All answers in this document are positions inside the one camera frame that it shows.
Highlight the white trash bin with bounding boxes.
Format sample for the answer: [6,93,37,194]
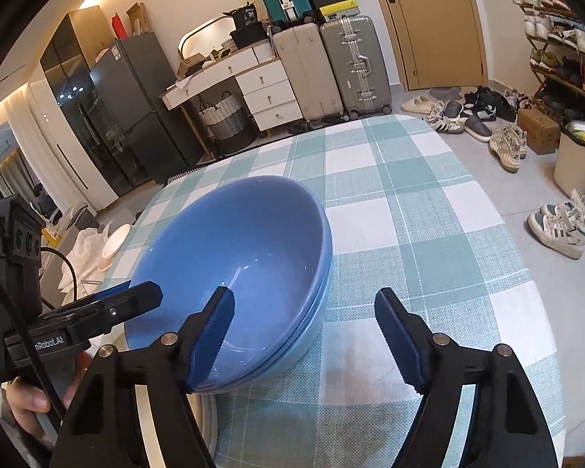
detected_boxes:
[553,122,585,196]

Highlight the brown cardboard box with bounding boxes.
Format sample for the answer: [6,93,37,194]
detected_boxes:
[517,108,561,155]

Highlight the white vanity desk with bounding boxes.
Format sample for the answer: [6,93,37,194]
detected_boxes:
[161,39,303,130]

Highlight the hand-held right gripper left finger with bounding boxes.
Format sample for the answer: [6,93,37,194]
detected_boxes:
[50,285,237,468]

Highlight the white tall cabinet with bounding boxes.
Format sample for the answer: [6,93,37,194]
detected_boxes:
[27,78,120,210]

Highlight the wooden door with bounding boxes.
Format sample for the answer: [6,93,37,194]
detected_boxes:
[363,0,488,91]

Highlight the person's left hand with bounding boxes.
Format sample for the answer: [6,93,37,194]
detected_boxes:
[5,351,91,429]

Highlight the pile of assorted shoes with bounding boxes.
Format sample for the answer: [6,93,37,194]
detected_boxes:
[401,85,530,174]

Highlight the black storage basket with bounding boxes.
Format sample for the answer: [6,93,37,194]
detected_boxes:
[229,27,269,50]

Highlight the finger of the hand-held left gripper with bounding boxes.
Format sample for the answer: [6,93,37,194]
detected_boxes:
[85,281,163,330]
[53,286,131,311]

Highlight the yellow and black shoe box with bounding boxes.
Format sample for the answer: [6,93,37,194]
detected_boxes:
[317,0,360,21]

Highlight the rows of assorted shoes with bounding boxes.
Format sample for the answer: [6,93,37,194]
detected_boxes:
[512,0,585,122]

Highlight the dark glass cabinet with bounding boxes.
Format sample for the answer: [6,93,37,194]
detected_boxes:
[40,6,137,198]

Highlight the small white dish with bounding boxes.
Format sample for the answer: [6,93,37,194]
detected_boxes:
[102,224,132,259]

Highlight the woven laundry basket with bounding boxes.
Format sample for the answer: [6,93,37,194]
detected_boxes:
[198,92,258,154]

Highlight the silver suitcase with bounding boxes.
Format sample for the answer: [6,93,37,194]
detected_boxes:
[319,16,392,119]

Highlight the thick black cable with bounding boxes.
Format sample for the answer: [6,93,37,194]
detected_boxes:
[0,258,65,421]

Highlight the striped floor mat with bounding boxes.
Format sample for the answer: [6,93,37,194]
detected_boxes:
[166,165,208,183]

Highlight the oval mirror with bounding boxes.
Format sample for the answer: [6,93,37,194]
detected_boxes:
[177,16,235,57]

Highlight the white plastic bag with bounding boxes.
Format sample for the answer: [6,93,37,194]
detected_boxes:
[58,222,128,293]

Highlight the black paper bag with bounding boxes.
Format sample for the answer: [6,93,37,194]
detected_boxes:
[232,2,263,30]

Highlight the grey refrigerator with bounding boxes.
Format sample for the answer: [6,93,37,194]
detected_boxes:
[89,32,191,183]

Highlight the white and green sneaker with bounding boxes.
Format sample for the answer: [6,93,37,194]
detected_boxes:
[540,190,585,235]
[526,205,585,260]

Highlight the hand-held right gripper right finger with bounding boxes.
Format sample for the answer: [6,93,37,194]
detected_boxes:
[374,287,573,468]

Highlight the open cardboard packaging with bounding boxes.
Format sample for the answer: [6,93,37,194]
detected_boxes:
[126,2,149,35]

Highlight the beige suitcase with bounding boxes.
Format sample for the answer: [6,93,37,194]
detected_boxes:
[271,22,344,122]

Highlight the wooden shoe rack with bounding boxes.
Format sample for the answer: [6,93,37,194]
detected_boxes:
[512,0,585,122]

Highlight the cream plate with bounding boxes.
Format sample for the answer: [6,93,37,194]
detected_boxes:
[134,384,219,468]

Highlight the teal checked tablecloth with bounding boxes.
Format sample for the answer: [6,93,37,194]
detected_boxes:
[112,113,566,468]

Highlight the thin black cable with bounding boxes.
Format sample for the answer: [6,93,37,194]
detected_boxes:
[41,248,77,309]

